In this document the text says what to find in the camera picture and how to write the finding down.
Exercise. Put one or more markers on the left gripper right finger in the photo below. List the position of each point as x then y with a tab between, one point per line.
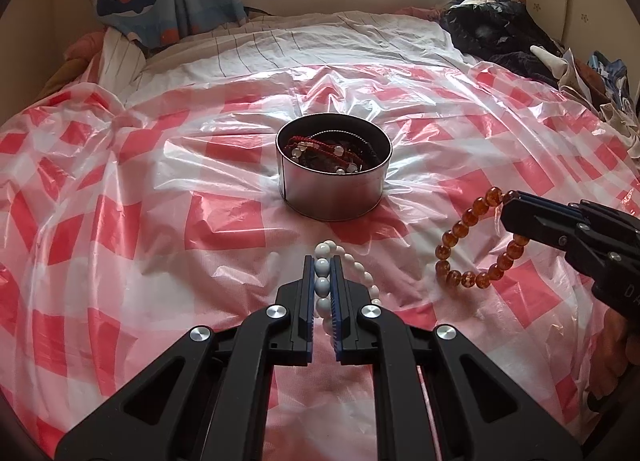
436	395

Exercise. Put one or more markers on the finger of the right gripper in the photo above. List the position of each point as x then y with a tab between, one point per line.
585	229

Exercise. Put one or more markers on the black plastic bag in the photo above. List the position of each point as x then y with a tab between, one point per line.
501	33

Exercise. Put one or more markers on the red white checkered plastic sheet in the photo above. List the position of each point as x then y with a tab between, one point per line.
126	222

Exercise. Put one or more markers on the striped white bed sheet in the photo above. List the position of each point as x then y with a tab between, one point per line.
270	44

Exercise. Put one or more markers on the round silver metal tin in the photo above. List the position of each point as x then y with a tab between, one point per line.
332	167

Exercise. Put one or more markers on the pile of clothes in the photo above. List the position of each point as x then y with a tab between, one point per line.
599	85

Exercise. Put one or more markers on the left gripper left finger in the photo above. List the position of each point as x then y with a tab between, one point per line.
207	396

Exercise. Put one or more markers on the striped pillow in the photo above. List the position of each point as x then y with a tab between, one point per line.
117	65

